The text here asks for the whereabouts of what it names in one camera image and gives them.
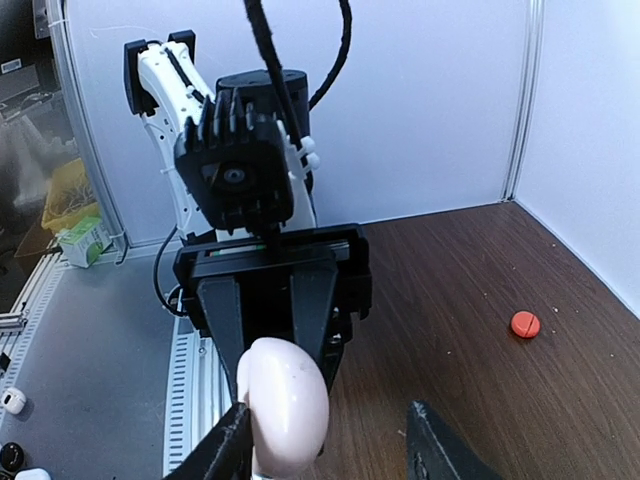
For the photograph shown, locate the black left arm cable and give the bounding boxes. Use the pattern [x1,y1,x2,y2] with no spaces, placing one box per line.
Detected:
[242,0,354,151]

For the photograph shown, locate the white earbud case outside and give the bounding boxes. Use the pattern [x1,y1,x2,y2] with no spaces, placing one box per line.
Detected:
[1,387,28,415]

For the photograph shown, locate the left aluminium frame post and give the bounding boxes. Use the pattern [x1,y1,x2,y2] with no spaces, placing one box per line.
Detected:
[501,0,546,202]

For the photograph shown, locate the red round earbud charging case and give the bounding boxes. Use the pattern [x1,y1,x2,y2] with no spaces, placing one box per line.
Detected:
[510,310,541,339]

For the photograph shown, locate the white oval charging case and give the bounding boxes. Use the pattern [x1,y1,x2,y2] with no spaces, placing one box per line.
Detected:
[236,337,329,479]

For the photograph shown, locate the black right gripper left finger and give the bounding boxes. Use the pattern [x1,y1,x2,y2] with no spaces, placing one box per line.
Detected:
[169,402,254,480]

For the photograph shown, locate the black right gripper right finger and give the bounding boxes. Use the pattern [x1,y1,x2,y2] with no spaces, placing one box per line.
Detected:
[406,400,501,480]

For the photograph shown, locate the green white carton box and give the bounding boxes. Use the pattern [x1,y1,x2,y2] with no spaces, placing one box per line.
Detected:
[57,216,112,268]

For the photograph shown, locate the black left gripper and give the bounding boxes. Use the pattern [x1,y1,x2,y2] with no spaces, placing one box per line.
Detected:
[173,224,373,402]

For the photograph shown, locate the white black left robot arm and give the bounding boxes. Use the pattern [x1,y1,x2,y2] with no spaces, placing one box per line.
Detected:
[124,30,372,395]

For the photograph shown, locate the yellow bin of parts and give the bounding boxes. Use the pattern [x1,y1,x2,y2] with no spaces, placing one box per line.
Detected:
[41,158,101,234]

